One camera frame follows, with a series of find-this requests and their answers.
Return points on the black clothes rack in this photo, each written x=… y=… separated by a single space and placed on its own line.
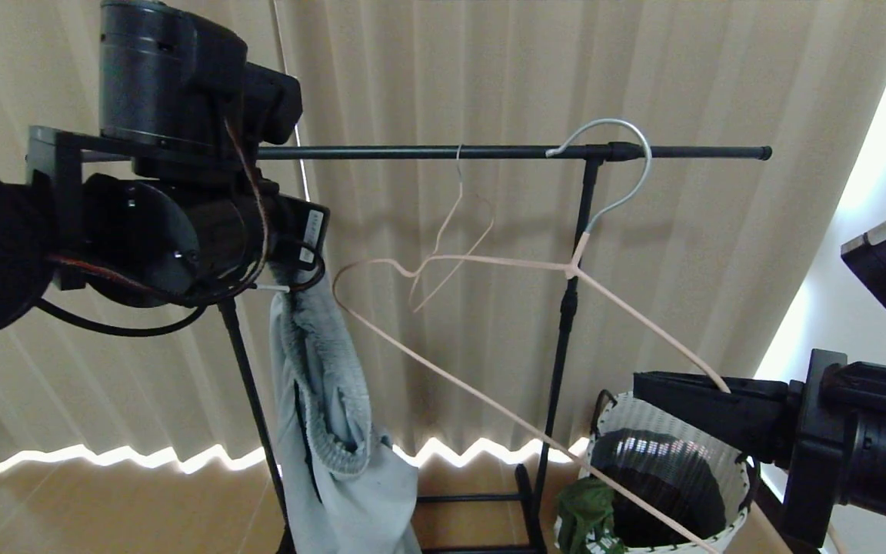
x=489 y=152

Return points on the pink clothes hanger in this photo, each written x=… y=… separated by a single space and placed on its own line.
x=460 y=185
x=489 y=260

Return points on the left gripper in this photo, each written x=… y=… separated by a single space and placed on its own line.
x=220 y=231

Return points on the pale grey shorts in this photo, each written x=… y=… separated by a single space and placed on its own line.
x=335 y=492

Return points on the white laundry basket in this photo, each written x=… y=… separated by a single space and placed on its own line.
x=666 y=419

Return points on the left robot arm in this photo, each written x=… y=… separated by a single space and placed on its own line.
x=166 y=77

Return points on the beige curtain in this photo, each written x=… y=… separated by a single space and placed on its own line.
x=720 y=77

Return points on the green garment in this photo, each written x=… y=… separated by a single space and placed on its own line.
x=585 y=515

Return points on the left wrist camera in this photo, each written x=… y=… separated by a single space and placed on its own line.
x=278 y=100

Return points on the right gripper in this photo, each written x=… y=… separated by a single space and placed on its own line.
x=874 y=446

